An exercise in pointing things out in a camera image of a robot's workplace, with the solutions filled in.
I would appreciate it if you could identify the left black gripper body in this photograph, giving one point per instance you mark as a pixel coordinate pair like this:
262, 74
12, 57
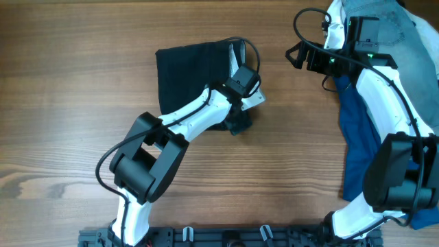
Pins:
236, 124

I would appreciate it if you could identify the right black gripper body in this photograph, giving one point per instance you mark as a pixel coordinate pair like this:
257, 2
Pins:
324, 62

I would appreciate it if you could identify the black shorts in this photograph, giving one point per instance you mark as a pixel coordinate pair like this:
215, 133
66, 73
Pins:
184, 72

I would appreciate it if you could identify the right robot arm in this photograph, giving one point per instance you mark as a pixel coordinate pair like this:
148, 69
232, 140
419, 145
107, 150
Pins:
402, 178

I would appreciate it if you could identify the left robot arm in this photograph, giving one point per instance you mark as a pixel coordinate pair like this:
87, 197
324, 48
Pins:
147, 160

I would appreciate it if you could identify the light blue denim shorts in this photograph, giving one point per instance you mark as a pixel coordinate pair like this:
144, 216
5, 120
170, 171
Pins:
399, 38

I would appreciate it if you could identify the blue t-shirt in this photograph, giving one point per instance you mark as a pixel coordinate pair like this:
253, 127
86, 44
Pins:
362, 139

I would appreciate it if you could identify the right grey rail clip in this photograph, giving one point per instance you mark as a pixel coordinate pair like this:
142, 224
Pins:
266, 233

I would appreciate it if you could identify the grey rail clip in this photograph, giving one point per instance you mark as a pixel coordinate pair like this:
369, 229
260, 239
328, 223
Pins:
266, 233
187, 234

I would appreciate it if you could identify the left grey rail clip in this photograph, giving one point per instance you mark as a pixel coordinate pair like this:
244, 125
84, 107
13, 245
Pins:
187, 234

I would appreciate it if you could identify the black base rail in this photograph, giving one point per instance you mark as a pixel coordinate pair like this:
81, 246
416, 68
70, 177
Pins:
291, 236

